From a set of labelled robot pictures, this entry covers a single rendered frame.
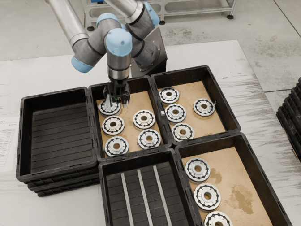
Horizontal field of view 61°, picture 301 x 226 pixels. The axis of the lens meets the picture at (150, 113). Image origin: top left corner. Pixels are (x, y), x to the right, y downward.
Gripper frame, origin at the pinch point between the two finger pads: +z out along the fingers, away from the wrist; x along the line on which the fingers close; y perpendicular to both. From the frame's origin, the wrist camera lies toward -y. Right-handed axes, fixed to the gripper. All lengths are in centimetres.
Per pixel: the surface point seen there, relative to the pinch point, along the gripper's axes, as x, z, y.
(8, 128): -53, 37, -20
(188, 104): 36.6, 12.6, -5.0
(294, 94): 126, 36, -21
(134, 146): 6.5, 16.4, 11.5
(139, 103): 13.3, 15.6, -11.0
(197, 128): 36.4, 12.6, 8.8
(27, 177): -35.6, 11.6, 20.5
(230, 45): 85, 20, -55
